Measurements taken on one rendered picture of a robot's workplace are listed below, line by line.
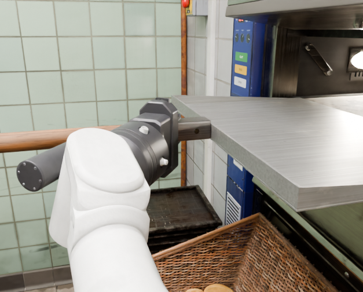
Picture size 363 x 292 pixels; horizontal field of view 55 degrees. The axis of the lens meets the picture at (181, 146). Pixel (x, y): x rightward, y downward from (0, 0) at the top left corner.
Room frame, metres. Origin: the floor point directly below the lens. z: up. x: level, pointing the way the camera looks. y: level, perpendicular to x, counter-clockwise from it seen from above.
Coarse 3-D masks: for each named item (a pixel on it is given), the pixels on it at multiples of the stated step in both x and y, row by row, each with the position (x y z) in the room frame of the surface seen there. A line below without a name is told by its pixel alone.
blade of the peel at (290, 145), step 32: (192, 96) 0.86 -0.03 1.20; (224, 96) 0.88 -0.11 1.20; (224, 128) 0.64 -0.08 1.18; (256, 128) 0.63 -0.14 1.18; (288, 128) 0.63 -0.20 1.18; (320, 128) 0.63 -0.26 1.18; (352, 128) 0.63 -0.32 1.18; (256, 160) 0.41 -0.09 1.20; (288, 160) 0.46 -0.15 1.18; (320, 160) 0.46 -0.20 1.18; (352, 160) 0.46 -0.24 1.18; (288, 192) 0.34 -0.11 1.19; (320, 192) 0.33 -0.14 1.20; (352, 192) 0.34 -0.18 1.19
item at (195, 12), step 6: (192, 0) 1.48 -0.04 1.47; (198, 0) 1.48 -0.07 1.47; (204, 0) 1.49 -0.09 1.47; (192, 6) 1.48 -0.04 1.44; (198, 6) 1.48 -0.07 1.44; (204, 6) 1.49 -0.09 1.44; (186, 12) 1.55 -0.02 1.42; (192, 12) 1.48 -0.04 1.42; (198, 12) 1.48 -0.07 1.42; (204, 12) 1.49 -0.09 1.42
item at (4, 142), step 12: (12, 132) 0.51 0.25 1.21; (24, 132) 0.51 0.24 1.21; (36, 132) 0.51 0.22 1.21; (48, 132) 0.51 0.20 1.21; (60, 132) 0.52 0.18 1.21; (72, 132) 0.52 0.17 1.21; (0, 144) 0.49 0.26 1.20; (12, 144) 0.49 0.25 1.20; (24, 144) 0.50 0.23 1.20; (36, 144) 0.50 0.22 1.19; (48, 144) 0.51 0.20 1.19
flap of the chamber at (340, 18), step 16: (272, 0) 0.70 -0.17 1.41; (288, 0) 0.64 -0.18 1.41; (304, 0) 0.59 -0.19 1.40; (320, 0) 0.55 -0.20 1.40; (336, 0) 0.52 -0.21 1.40; (352, 0) 0.49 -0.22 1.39; (240, 16) 0.86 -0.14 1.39; (256, 16) 0.80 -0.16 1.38; (272, 16) 0.75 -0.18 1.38; (288, 16) 0.71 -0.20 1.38; (304, 16) 0.68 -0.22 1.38; (320, 16) 0.64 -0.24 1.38; (336, 16) 0.61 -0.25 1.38; (352, 16) 0.58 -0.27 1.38
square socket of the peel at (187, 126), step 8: (184, 120) 0.57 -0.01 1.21; (192, 120) 0.57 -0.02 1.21; (200, 120) 0.57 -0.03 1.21; (208, 120) 0.57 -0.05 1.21; (184, 128) 0.56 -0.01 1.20; (192, 128) 0.56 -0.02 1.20; (200, 128) 0.57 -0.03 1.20; (208, 128) 0.57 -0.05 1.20; (184, 136) 0.56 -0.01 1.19; (192, 136) 0.56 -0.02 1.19; (200, 136) 0.57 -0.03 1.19; (208, 136) 0.57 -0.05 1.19
